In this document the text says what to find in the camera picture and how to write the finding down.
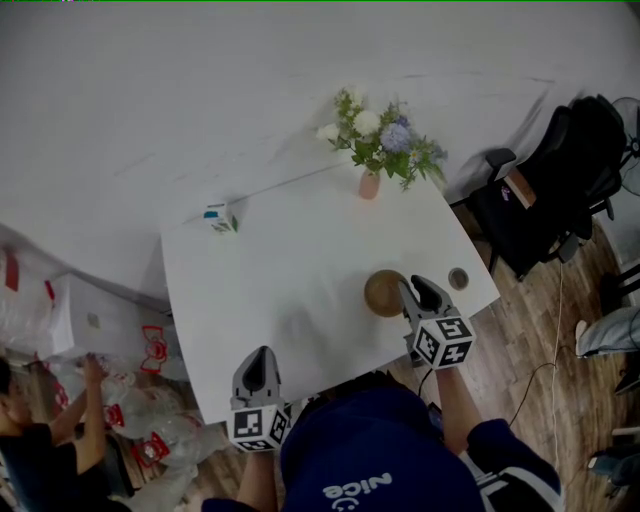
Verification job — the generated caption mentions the small white carton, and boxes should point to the small white carton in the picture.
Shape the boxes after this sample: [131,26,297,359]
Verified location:
[202,201,240,236]

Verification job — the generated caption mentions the white table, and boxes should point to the white table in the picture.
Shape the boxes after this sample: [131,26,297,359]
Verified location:
[159,159,502,427]

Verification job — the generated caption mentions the white and blue flower bouquet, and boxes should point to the white and blue flower bouquet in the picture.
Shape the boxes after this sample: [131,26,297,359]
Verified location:
[315,85,449,193]

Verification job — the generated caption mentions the person's left forearm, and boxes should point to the person's left forearm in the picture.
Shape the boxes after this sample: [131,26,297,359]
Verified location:
[236,448,280,507]

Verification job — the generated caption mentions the black mesh office chair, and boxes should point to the black mesh office chair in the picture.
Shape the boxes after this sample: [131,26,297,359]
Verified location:
[569,93,632,242]
[448,104,622,282]

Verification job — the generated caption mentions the brown cardboard box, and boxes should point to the brown cardboard box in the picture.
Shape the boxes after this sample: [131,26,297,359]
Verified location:
[501,167,538,209]

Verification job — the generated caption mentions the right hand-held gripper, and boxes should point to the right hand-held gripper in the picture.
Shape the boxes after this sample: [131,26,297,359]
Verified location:
[396,274,477,372]

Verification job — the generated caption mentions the person's navy shirt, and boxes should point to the person's navy shirt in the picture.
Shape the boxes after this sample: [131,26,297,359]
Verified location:
[201,387,564,512]

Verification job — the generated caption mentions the white water dispenser box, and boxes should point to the white water dispenser box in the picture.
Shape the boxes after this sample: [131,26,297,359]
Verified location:
[47,271,174,362]

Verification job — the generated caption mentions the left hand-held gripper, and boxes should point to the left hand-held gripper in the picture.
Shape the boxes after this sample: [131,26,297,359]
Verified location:
[226,345,292,454]

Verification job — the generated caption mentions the pink vase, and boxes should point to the pink vase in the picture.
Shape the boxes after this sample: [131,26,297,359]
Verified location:
[358,168,382,201]

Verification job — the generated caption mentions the white cable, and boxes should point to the white cable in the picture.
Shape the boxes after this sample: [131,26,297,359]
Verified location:
[548,261,567,467]

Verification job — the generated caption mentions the person's right forearm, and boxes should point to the person's right forearm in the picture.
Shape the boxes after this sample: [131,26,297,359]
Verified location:
[433,367,484,457]

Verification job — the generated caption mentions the clear bag of empty bottles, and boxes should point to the clear bag of empty bottles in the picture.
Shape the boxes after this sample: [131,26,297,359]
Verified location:
[0,223,77,362]

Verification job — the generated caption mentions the black standing fan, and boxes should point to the black standing fan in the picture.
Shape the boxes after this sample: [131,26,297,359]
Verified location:
[611,95,640,197]

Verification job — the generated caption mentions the black cable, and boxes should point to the black cable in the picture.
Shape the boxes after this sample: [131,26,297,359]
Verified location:
[506,343,577,427]

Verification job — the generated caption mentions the pile of clear water bottles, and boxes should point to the pile of clear water bottles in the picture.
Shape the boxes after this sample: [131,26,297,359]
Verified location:
[29,323,227,502]

